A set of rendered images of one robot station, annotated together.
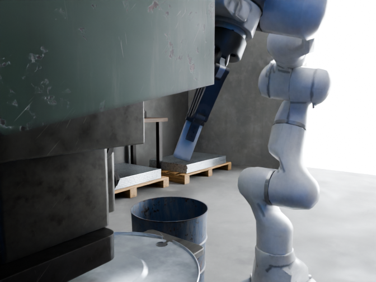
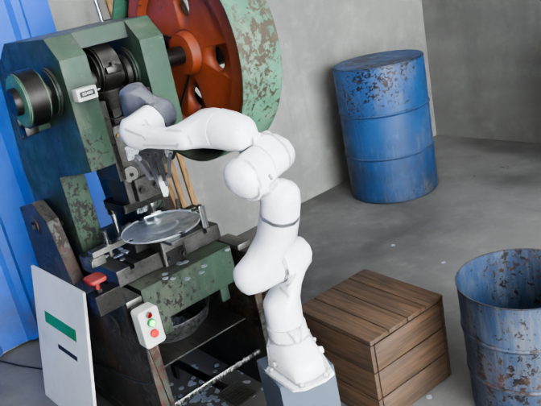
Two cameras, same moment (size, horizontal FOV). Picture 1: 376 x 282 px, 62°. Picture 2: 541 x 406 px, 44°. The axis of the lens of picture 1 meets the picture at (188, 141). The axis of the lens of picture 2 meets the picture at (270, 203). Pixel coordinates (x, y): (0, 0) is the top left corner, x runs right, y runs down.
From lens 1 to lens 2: 2.49 m
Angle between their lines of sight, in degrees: 102
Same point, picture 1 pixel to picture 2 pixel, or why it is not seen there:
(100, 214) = (125, 199)
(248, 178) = not seen: hidden behind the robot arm
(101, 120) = (109, 171)
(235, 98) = not seen: outside the picture
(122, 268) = (158, 228)
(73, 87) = (71, 170)
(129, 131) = (116, 176)
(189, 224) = (468, 304)
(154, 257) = (167, 233)
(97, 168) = (121, 184)
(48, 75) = (68, 167)
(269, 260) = not seen: hidden behind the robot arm
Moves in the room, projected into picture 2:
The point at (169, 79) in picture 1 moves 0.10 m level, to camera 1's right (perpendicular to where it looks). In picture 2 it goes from (82, 170) to (68, 180)
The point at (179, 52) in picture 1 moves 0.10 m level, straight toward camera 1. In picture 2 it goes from (81, 163) to (55, 167)
